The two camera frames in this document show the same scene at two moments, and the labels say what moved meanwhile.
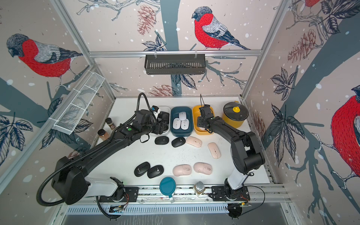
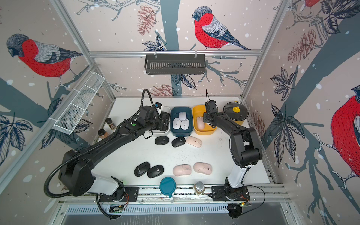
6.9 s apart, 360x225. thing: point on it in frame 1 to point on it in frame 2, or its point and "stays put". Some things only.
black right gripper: x=201 y=117 to x=205 y=117
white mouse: x=182 y=116 stays put
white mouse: x=185 y=124 stays put
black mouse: x=165 y=116 stays put
